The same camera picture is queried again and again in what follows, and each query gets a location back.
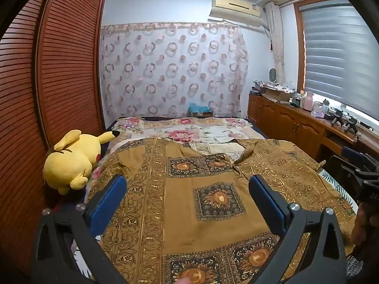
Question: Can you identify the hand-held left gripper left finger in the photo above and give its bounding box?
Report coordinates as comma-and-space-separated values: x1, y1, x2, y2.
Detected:
31, 174, 128, 284

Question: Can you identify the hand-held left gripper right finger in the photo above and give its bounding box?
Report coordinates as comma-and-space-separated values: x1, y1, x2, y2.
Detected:
248, 174, 347, 284

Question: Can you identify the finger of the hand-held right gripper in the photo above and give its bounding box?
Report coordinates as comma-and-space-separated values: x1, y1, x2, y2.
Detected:
342, 146, 370, 166

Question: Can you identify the brown patterned shirt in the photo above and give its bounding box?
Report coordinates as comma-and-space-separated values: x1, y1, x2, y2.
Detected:
86, 138, 356, 284

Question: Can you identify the person's right hand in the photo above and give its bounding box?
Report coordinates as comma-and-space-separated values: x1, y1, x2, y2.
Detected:
352, 202, 375, 250

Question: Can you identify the black hand-held device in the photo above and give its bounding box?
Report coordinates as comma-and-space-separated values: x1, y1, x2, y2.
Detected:
329, 109, 344, 126
343, 115, 360, 133

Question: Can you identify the white leaf-print sheet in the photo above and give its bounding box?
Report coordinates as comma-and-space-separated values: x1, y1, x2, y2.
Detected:
321, 168, 357, 212

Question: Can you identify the yellow plush toy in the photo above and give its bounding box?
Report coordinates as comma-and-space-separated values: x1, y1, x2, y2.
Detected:
43, 129, 121, 195

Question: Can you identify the pink bottle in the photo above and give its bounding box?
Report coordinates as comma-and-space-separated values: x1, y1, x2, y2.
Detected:
302, 91, 314, 111

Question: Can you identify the wooden cabinet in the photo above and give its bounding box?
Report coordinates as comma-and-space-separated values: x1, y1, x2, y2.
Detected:
247, 93, 379, 166

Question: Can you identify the cardboard box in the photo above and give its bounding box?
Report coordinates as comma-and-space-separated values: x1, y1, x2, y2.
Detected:
261, 87, 293, 102

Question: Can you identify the floral blanket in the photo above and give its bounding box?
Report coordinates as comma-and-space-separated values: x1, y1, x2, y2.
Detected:
89, 117, 268, 184

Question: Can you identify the floral fabric pile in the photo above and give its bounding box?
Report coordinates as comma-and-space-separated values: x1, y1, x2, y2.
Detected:
254, 80, 293, 91

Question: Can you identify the blue cloth in box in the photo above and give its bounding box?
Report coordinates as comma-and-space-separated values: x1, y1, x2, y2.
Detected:
188, 102, 214, 117

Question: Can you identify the tied beige curtain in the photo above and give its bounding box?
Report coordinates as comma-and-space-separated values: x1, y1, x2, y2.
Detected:
264, 1, 286, 83

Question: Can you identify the louvred wooden wardrobe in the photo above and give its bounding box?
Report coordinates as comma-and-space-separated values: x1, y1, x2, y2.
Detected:
0, 0, 107, 273

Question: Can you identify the beige air conditioner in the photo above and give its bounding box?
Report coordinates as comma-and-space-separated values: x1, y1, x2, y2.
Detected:
209, 0, 265, 27

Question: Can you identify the wooden window frame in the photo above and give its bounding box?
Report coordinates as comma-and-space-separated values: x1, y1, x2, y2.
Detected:
293, 0, 348, 93

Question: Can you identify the ring-patterned wall cloth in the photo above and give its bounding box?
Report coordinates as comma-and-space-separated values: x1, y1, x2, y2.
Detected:
100, 22, 248, 119

